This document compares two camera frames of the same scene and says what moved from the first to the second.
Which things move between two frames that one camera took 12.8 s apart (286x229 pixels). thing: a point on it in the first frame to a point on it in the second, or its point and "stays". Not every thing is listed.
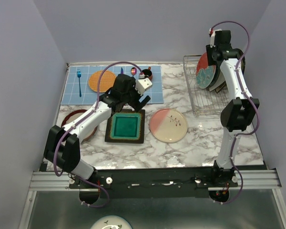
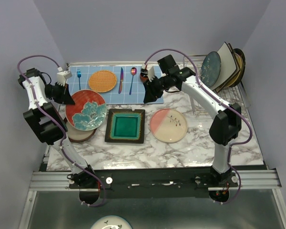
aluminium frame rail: [248, 179] stays
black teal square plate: [126, 126] stays
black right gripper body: [209, 54] to [161, 84]
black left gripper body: [131, 98] to [56, 92]
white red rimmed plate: [205, 74] to [89, 111]
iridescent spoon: [133, 71] stays
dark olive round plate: [240, 54] stays
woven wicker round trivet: [106, 81] stays
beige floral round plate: [168, 125] stays
